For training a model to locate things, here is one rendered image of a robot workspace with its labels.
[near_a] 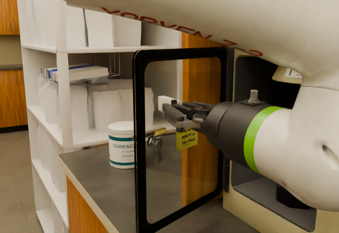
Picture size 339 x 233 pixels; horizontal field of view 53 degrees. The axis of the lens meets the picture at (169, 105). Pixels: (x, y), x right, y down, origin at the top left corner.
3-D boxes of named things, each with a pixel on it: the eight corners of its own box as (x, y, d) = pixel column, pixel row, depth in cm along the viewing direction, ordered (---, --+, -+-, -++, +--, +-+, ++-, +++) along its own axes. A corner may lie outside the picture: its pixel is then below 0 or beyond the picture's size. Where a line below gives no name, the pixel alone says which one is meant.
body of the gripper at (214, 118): (262, 102, 51) (222, 93, 59) (218, 108, 47) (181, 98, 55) (259, 149, 52) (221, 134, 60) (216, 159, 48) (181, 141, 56)
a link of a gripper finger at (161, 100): (178, 116, 64) (175, 117, 64) (161, 110, 70) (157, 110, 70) (178, 101, 63) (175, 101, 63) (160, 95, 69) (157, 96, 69)
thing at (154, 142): (163, 164, 70) (163, 137, 69) (156, 166, 69) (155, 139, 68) (156, 161, 72) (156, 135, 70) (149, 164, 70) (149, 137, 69)
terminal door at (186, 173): (222, 193, 93) (227, 46, 84) (138, 242, 71) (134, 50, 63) (219, 193, 93) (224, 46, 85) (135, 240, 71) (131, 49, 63)
